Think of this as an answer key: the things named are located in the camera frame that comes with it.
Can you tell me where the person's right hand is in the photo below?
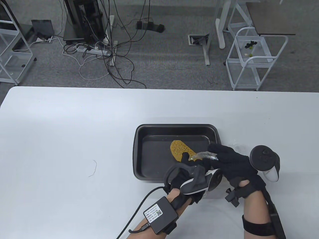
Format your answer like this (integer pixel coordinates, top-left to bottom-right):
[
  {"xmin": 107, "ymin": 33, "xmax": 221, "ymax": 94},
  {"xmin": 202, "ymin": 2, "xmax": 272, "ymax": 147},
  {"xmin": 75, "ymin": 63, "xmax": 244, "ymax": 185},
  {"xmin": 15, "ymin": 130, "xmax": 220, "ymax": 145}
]
[{"xmin": 202, "ymin": 143, "xmax": 266, "ymax": 199}]

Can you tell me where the person's left hand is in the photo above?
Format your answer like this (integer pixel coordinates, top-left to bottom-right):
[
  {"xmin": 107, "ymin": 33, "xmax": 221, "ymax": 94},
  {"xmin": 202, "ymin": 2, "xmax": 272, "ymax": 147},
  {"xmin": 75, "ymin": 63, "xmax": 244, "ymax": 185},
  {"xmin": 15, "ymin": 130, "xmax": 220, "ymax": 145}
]
[{"xmin": 164, "ymin": 152, "xmax": 223, "ymax": 209}]

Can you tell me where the yellow lacy cookie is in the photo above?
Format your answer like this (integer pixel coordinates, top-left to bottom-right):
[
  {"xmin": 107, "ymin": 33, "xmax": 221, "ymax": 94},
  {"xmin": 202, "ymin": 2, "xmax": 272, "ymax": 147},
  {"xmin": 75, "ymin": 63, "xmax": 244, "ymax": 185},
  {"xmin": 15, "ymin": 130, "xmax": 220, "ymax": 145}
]
[{"xmin": 170, "ymin": 140, "xmax": 196, "ymax": 163}]

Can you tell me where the clear plastic bakery bag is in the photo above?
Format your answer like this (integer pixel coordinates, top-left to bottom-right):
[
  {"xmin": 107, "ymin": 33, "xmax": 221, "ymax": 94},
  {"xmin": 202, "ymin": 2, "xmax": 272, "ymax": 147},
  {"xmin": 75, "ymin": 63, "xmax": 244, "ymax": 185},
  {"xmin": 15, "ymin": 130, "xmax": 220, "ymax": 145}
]
[{"xmin": 189, "ymin": 142, "xmax": 246, "ymax": 163}]

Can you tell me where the person's left forearm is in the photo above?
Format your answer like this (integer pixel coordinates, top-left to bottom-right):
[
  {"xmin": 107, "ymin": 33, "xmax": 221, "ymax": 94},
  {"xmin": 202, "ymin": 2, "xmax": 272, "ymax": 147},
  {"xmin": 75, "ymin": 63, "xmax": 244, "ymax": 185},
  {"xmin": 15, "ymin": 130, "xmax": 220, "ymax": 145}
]
[{"xmin": 127, "ymin": 188, "xmax": 180, "ymax": 239}]

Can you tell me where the person's right forearm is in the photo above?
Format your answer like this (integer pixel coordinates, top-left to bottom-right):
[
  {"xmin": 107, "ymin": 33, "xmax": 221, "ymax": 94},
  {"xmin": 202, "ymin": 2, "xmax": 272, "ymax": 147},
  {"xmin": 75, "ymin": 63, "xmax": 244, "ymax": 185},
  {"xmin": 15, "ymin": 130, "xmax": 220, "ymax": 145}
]
[{"xmin": 243, "ymin": 190, "xmax": 274, "ymax": 239}]

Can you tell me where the black metal baking tray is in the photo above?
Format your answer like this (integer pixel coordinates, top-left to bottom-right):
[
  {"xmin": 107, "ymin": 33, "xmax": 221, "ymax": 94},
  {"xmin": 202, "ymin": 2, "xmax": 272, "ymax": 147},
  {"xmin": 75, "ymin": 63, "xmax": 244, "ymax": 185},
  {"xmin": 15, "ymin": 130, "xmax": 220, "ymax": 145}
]
[{"xmin": 133, "ymin": 124, "xmax": 222, "ymax": 181}]

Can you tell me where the black wrist sensor box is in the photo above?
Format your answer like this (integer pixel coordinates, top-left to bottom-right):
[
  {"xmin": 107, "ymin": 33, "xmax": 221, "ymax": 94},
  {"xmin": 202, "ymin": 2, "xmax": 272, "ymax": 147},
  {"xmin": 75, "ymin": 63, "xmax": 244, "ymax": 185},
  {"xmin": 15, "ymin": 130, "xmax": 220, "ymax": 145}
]
[
  {"xmin": 242, "ymin": 199, "xmax": 287, "ymax": 239},
  {"xmin": 143, "ymin": 196, "xmax": 179, "ymax": 235}
]

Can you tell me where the thin loose thread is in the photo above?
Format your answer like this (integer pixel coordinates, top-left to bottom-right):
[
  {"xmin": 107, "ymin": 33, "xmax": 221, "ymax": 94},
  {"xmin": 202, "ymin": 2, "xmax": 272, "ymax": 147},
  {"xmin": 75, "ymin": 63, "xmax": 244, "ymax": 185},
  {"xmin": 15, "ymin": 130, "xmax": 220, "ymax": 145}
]
[{"xmin": 88, "ymin": 160, "xmax": 97, "ymax": 178}]

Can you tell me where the floor outlet box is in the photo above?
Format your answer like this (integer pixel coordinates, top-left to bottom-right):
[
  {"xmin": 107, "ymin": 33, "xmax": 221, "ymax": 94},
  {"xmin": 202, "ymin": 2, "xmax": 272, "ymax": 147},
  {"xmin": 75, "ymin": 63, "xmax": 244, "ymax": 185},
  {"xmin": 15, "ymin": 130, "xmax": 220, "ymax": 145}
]
[{"xmin": 188, "ymin": 34, "xmax": 209, "ymax": 46}]

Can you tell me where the black power adapter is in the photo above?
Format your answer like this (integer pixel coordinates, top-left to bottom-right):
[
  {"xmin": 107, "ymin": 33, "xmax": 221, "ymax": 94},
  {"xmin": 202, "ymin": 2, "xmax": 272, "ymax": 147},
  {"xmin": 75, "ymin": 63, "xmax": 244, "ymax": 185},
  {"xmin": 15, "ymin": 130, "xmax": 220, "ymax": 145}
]
[{"xmin": 136, "ymin": 21, "xmax": 165, "ymax": 33}]

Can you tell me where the white power strip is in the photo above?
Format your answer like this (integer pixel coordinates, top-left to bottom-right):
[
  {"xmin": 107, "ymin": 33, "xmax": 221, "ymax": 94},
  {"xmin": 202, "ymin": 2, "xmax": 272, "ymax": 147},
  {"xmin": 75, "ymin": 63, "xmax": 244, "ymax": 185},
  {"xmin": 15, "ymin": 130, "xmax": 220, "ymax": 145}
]
[{"xmin": 76, "ymin": 45, "xmax": 111, "ymax": 56}]

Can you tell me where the brown desk board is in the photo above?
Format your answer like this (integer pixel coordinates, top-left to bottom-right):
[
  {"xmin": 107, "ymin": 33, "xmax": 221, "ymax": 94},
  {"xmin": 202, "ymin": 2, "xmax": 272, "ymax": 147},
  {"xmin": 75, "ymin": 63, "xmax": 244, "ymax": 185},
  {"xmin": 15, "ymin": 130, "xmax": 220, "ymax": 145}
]
[{"xmin": 245, "ymin": 2, "xmax": 296, "ymax": 36}]

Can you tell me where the black equipment stand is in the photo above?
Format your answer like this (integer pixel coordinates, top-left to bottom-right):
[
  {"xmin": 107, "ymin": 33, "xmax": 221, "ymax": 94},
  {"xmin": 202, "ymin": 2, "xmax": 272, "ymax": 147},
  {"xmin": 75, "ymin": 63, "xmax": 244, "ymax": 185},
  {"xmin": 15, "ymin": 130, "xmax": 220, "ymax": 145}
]
[{"xmin": 63, "ymin": 0, "xmax": 108, "ymax": 45}]

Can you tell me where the white metal rack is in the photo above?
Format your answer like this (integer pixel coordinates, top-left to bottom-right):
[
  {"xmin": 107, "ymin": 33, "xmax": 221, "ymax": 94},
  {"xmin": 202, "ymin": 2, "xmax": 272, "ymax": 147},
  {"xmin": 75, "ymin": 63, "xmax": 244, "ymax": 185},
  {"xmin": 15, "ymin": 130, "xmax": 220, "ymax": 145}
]
[{"xmin": 0, "ymin": 0, "xmax": 37, "ymax": 86}]

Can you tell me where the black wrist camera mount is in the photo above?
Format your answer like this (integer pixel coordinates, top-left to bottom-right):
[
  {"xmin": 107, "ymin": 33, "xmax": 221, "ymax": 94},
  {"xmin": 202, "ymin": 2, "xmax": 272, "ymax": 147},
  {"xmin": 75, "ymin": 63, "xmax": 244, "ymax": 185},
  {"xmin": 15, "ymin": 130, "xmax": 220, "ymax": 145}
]
[{"xmin": 225, "ymin": 188, "xmax": 241, "ymax": 207}]

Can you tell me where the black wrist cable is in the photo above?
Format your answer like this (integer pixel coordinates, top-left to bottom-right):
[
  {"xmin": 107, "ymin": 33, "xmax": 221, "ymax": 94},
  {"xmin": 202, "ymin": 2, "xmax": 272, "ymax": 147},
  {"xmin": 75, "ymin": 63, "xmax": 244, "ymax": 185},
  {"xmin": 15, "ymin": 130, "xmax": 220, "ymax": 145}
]
[{"xmin": 116, "ymin": 186, "xmax": 167, "ymax": 239}]

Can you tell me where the white wire utility cart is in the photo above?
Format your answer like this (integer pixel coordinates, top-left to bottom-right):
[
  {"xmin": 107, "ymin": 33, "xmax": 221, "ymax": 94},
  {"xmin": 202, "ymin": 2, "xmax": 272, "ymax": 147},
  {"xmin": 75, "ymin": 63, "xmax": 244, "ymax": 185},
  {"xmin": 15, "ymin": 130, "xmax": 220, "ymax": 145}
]
[{"xmin": 226, "ymin": 27, "xmax": 289, "ymax": 91}]

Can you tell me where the tangle of floor cables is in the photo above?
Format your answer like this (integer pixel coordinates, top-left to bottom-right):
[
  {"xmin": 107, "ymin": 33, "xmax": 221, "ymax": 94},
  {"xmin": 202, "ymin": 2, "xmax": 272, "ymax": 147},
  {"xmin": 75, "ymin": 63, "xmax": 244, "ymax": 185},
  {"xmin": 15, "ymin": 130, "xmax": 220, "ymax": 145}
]
[{"xmin": 59, "ymin": 0, "xmax": 151, "ymax": 89}]

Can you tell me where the white desk frame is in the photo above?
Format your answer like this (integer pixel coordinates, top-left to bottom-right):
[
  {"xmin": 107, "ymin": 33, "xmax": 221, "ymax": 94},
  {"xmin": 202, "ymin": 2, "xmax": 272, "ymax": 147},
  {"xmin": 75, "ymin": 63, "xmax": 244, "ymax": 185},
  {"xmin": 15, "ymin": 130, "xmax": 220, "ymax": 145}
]
[{"xmin": 203, "ymin": 0, "xmax": 262, "ymax": 65}]

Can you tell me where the white metal floor rail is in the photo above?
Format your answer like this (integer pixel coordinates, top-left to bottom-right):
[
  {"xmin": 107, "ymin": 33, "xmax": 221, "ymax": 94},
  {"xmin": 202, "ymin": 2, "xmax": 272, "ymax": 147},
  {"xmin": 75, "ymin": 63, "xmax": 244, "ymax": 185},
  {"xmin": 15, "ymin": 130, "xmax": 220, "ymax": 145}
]
[{"xmin": 109, "ymin": 15, "xmax": 118, "ymax": 66}]

